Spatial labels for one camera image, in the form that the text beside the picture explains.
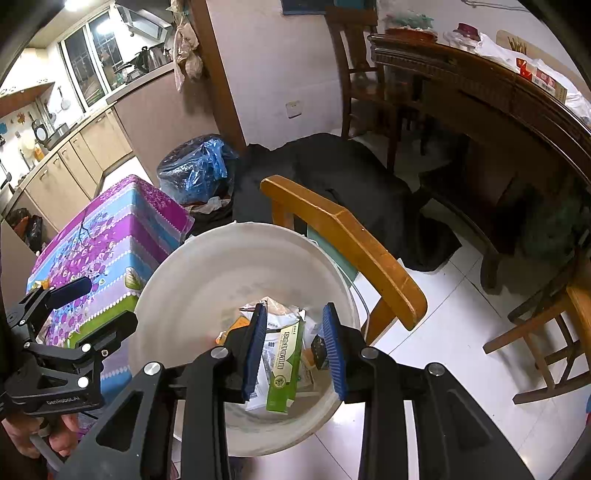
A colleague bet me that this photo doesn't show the black wok on stove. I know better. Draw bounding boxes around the black wok on stove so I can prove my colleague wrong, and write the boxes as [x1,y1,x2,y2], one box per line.
[115,47,151,74]

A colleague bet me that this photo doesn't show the range hood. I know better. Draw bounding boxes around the range hood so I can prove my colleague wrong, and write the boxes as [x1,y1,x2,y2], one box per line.
[115,1,172,42]

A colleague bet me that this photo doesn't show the black cloth pile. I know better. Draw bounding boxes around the black cloth pile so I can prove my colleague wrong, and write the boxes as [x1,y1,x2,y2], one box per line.
[232,133,461,272]

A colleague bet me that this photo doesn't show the dark wooden chair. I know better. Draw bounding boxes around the dark wooden chair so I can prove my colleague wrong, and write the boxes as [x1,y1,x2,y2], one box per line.
[325,5,412,173]

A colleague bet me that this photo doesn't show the blue black garbage bag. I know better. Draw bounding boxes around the blue black garbage bag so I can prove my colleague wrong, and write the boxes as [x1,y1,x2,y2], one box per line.
[156,134,239,205]

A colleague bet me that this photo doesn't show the hanging beige cloth bag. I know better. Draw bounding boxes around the hanging beige cloth bag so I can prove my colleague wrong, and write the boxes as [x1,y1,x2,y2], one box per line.
[169,0,204,92]

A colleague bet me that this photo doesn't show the person's left hand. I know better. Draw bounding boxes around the person's left hand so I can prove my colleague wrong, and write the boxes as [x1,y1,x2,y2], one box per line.
[0,412,80,460]

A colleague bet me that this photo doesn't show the dark left sleeve forearm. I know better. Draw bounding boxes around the dark left sleeve forearm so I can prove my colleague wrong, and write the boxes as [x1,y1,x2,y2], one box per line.
[0,430,48,480]

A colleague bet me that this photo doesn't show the kitchen window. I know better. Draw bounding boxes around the kitchen window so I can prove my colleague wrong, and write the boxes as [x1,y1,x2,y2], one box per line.
[59,10,125,110]

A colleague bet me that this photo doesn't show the white plastic trash bucket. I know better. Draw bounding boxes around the white plastic trash bucket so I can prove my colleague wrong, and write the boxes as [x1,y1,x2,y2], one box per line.
[126,221,364,458]

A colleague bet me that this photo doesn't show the wooden wall shelf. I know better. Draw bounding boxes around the wooden wall shelf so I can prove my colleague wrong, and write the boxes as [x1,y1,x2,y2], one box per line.
[0,82,54,117]

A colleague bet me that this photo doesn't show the floral striped tablecloth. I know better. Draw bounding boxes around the floral striped tablecloth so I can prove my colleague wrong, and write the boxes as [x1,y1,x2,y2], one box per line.
[26,174,197,416]

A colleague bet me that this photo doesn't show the green white toothpaste box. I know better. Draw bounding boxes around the green white toothpaste box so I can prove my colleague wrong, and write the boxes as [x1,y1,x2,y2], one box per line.
[266,320,304,414]

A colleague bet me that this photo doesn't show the orange plastic wrapper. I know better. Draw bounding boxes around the orange plastic wrapper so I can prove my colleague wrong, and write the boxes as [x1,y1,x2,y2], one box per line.
[215,315,250,346]

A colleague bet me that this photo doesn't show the wooden stool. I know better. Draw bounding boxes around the wooden stool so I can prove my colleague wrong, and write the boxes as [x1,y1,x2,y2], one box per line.
[483,255,590,405]

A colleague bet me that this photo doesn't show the dark wooden dining table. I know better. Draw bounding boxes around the dark wooden dining table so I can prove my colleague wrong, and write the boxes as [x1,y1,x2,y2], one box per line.
[370,34,590,293]

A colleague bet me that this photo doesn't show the white plastic bag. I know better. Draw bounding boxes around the white plastic bag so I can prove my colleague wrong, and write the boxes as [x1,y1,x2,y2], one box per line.
[239,296,321,415]

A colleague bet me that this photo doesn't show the small black packet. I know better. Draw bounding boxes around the small black packet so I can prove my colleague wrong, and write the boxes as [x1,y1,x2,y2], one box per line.
[311,335,329,370]

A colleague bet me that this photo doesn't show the small brown cardboard box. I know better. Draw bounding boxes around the small brown cardboard box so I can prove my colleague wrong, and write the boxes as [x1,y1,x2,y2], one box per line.
[297,349,329,397]

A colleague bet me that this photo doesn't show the wall power socket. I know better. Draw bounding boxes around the wall power socket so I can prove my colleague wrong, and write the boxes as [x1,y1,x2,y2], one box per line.
[286,100,303,119]

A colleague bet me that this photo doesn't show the beige kitchen base cabinets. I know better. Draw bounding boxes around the beige kitchen base cabinets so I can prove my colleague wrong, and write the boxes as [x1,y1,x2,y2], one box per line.
[0,62,219,241]

